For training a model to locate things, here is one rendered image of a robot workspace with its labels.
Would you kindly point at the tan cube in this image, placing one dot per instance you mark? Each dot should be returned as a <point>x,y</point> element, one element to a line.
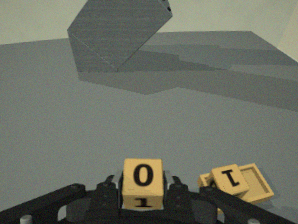
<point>228,179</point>
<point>143,183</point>

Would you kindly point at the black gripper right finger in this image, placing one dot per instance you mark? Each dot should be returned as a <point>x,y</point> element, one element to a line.
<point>177,205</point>

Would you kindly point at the tan rectangular tray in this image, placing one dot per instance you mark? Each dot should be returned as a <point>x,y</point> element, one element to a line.
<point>259,189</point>

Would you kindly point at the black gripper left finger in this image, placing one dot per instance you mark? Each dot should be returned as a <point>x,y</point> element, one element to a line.
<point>44,209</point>

